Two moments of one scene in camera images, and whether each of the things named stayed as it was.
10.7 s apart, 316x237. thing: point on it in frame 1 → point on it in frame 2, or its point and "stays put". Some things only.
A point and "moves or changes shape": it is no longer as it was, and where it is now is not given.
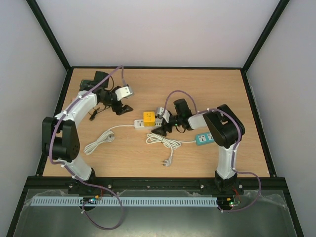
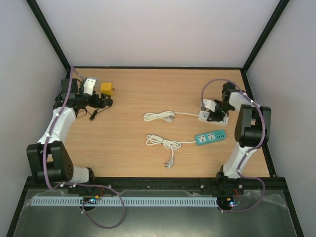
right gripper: (165, 126) → (216, 116)
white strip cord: (107, 137) → (168, 116)
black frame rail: (156, 183) stays put
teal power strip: (203, 138) stays put
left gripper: (123, 110) → (95, 102)
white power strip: (138, 124) moves or changes shape
